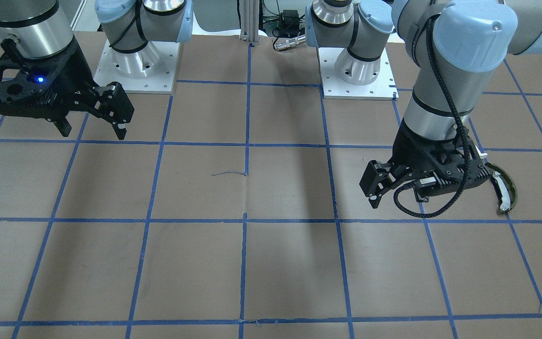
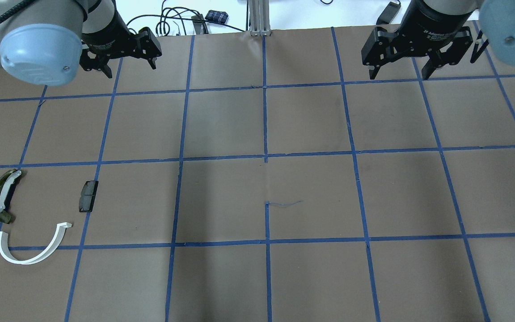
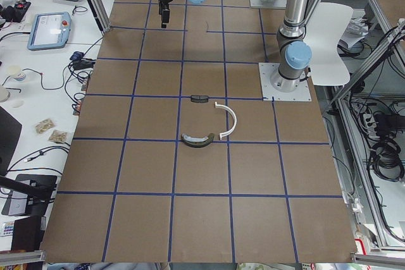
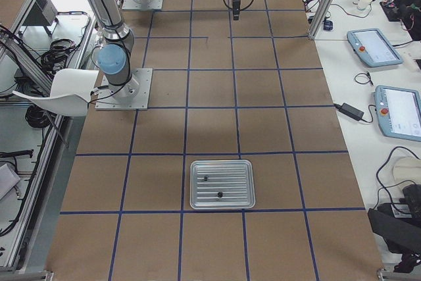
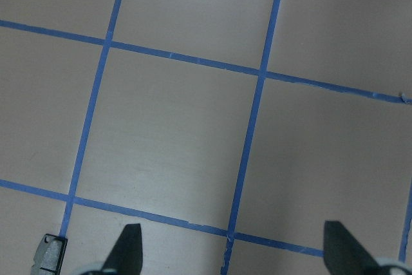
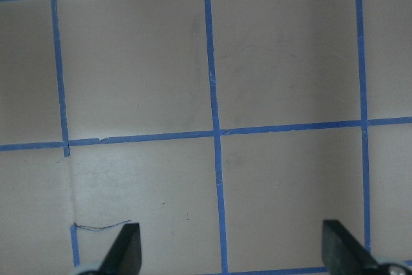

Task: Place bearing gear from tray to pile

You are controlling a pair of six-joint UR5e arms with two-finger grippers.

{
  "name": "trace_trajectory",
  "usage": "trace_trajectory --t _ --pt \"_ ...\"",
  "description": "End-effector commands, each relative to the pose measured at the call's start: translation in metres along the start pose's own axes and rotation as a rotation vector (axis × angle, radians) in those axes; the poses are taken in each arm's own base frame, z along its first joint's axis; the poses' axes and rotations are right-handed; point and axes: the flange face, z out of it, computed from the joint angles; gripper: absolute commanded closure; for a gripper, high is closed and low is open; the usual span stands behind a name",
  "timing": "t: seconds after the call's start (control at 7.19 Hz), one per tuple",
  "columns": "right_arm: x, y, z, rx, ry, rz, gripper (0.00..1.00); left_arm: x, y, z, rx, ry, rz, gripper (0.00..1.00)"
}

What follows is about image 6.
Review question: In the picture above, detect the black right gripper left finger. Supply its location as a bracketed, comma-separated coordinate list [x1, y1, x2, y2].
[97, 223, 142, 275]

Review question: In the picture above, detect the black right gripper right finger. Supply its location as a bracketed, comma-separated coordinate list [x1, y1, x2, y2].
[322, 220, 380, 275]

